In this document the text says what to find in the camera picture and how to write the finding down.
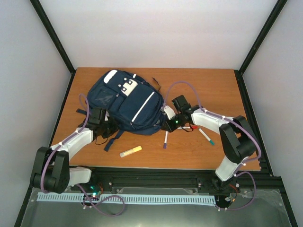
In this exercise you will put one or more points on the yellow highlighter pen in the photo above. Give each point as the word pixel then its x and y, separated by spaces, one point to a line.
pixel 130 151

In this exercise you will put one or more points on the left black frame post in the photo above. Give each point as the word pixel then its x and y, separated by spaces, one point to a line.
pixel 52 34

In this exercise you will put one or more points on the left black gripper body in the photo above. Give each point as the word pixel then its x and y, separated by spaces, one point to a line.
pixel 108 129

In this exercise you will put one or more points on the black frame post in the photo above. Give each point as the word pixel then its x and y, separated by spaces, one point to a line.
pixel 52 34
pixel 275 12

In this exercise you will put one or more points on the purple capped marker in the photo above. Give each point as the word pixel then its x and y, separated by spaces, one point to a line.
pixel 165 140

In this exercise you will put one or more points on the navy blue backpack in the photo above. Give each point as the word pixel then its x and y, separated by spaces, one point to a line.
pixel 131 101

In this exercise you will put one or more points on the green capped marker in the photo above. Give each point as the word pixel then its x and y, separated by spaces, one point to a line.
pixel 206 136

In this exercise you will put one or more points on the red capped marker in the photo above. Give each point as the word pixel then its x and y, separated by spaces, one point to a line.
pixel 188 127

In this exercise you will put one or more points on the light blue cable duct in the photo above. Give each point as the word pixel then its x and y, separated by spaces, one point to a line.
pixel 135 199

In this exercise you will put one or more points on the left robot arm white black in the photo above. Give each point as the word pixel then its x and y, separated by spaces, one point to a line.
pixel 51 170

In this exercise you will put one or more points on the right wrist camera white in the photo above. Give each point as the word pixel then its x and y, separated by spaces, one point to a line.
pixel 169 112

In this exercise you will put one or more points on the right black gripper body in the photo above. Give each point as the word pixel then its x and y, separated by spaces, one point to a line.
pixel 174 126

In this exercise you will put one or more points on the right black frame post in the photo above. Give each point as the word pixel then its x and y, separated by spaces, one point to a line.
pixel 275 12

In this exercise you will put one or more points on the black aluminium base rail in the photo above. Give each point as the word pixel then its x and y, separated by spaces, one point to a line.
pixel 200 181

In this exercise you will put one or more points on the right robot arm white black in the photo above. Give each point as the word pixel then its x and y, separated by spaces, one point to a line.
pixel 237 138

